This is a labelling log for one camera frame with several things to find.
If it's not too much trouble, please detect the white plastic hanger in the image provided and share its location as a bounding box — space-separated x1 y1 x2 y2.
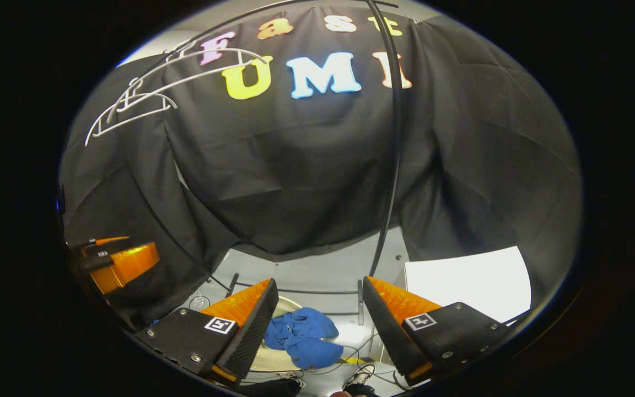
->
105 47 271 125
84 77 179 147

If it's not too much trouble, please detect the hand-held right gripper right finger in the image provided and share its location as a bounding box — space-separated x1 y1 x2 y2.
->
362 276 511 381

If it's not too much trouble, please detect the black cable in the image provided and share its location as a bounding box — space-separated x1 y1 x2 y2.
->
295 328 415 391

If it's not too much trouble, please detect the white box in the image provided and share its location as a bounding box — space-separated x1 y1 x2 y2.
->
403 246 532 325

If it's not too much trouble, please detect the cream round laundry hamper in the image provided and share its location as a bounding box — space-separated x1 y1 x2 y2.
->
251 296 346 373

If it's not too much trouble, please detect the black clothes rack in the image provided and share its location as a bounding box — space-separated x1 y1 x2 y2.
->
125 0 406 326

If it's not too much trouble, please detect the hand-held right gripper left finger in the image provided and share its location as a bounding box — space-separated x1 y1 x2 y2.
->
136 277 279 385

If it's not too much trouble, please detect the blue corduroy jacket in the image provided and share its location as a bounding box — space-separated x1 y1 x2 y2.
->
264 307 345 370

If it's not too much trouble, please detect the black backdrop cloth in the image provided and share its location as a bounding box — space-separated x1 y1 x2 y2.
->
58 3 583 331

